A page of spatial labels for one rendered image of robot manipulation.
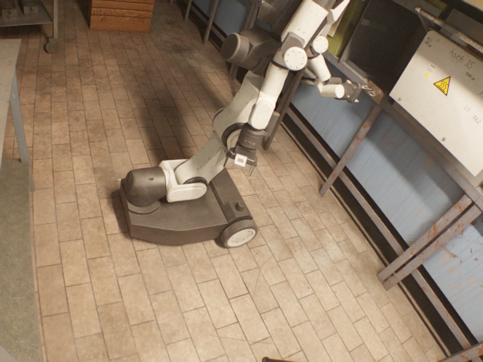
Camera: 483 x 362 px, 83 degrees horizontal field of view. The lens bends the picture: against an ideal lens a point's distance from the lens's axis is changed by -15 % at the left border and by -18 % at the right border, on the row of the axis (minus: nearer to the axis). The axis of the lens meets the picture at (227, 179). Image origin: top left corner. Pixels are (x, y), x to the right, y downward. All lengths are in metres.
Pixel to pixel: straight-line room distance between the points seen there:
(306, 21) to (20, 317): 1.41
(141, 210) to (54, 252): 0.49
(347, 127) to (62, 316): 1.98
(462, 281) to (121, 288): 1.75
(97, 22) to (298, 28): 3.09
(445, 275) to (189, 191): 1.47
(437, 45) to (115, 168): 1.88
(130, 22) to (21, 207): 2.85
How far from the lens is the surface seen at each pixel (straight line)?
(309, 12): 1.08
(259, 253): 1.82
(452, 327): 2.10
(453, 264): 1.96
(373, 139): 2.10
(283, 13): 1.22
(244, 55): 1.22
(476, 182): 1.76
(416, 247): 1.97
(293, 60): 1.07
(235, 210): 1.66
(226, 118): 1.43
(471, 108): 1.62
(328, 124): 2.36
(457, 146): 1.64
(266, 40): 1.23
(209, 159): 1.50
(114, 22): 3.94
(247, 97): 1.38
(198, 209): 1.66
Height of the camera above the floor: 1.42
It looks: 42 degrees down
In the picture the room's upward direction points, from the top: 22 degrees clockwise
